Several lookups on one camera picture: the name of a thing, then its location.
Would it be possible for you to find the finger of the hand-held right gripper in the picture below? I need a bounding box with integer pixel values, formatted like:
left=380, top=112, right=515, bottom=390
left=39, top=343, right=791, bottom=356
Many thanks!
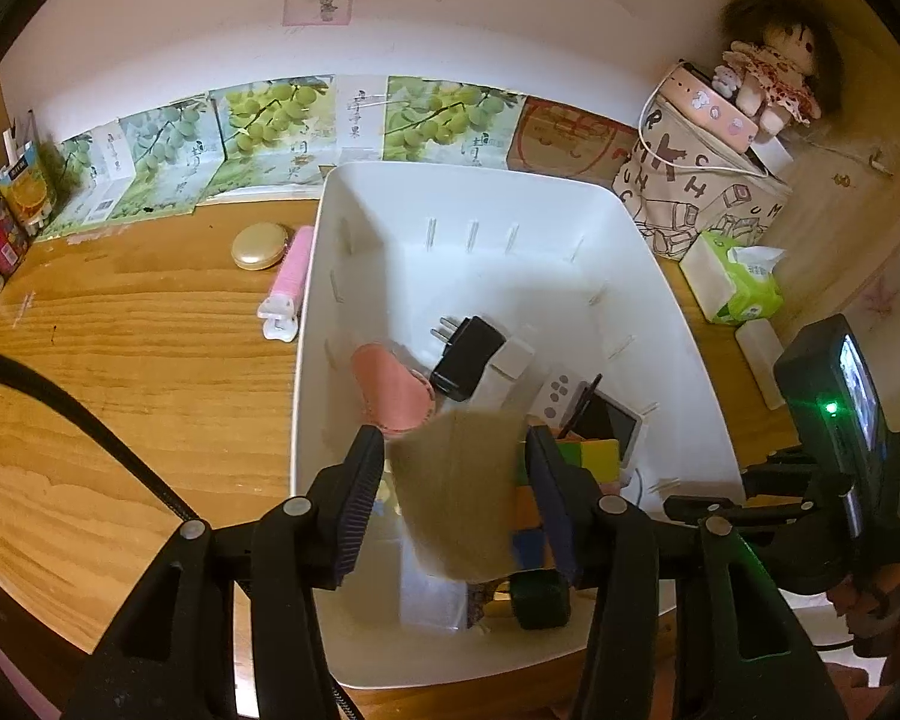
left=742, top=448, right=826, bottom=485
left=664, top=491, right=800, bottom=533

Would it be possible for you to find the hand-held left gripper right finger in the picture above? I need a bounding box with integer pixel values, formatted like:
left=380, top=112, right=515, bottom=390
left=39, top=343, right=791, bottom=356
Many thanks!
left=525, top=424, right=848, bottom=720

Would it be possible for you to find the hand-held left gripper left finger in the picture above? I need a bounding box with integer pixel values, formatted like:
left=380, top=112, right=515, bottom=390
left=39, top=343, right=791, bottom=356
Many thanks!
left=67, top=424, right=387, bottom=720

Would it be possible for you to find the beige plastic case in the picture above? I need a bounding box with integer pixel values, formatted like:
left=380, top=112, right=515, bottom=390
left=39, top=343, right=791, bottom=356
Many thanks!
left=386, top=409, right=530, bottom=582

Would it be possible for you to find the white plastic storage bin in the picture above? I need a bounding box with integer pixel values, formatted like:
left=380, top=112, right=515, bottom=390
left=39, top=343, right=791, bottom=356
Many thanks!
left=289, top=161, right=747, bottom=689

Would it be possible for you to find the person's right hand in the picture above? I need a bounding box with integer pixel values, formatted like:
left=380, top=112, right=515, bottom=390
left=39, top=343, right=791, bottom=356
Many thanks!
left=825, top=562, right=900, bottom=661

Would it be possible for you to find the multicoloured puzzle cube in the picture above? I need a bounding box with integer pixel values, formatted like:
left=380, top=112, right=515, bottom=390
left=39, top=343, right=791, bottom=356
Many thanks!
left=510, top=435, right=622, bottom=571

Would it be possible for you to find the white rectangular case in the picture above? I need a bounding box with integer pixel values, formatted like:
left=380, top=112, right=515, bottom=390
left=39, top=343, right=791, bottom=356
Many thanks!
left=735, top=317, right=796, bottom=412

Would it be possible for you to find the dark green cube box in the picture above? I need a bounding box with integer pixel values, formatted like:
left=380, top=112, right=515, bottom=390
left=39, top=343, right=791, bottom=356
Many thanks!
left=511, top=570, right=573, bottom=631

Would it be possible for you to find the white device with screen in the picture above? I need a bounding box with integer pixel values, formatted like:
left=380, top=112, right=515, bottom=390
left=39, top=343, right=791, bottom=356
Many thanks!
left=570, top=390, right=650, bottom=485

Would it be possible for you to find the pink round tape dispenser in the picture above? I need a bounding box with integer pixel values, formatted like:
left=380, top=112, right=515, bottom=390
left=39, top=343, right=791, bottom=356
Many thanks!
left=349, top=343, right=436, bottom=437

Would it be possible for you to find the green tissue pack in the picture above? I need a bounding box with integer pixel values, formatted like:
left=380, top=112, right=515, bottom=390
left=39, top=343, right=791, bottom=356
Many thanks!
left=679, top=231, right=787, bottom=327

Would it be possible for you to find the white power adapter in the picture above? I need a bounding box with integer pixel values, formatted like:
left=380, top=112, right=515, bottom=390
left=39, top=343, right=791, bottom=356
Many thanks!
left=484, top=337, right=535, bottom=406

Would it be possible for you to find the black charger plug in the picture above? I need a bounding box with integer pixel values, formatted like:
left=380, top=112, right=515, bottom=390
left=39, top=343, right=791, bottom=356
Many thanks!
left=427, top=315, right=507, bottom=402

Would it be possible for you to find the pink and white plastic tool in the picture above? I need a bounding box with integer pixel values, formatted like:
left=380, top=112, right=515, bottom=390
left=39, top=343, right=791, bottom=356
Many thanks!
left=257, top=225, right=316, bottom=342

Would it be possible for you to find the printed canvas bag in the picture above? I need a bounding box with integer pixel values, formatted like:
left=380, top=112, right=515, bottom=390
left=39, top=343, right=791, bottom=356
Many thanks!
left=613, top=101, right=792, bottom=260

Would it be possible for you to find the round gold compact mirror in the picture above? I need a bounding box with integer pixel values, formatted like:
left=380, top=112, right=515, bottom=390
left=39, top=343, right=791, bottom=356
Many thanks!
left=231, top=223, right=290, bottom=271

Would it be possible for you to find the pink power strip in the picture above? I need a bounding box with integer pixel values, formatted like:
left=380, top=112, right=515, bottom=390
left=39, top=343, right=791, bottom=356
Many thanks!
left=660, top=64, right=758, bottom=147

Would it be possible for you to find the rag doll with dark hair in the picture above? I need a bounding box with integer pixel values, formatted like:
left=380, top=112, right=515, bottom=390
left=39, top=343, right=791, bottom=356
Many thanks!
left=720, top=0, right=845, bottom=136

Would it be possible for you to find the brown cardboard box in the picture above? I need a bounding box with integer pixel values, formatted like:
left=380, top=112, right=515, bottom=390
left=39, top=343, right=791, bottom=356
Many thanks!
left=506, top=97, right=638, bottom=181

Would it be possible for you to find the grape print carton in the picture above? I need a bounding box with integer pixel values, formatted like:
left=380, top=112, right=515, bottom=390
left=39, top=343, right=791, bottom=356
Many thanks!
left=116, top=94, right=230, bottom=215
left=49, top=127, right=132, bottom=226
left=334, top=75, right=526, bottom=166
left=210, top=77, right=338, bottom=192

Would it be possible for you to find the red snack packet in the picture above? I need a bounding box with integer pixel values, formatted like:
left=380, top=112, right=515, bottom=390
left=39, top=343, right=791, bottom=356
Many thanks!
left=0, top=210, right=35, bottom=275

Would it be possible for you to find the orange juice carton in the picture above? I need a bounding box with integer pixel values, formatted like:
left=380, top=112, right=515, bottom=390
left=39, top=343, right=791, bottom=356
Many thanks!
left=4, top=142, right=61, bottom=237

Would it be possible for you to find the white power cable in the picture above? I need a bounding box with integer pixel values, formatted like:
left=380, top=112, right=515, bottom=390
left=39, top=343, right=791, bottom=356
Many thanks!
left=637, top=67, right=773, bottom=181

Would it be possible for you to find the thick black cable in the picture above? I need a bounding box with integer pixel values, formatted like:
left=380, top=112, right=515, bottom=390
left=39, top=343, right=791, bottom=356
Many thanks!
left=0, top=345, right=207, bottom=522

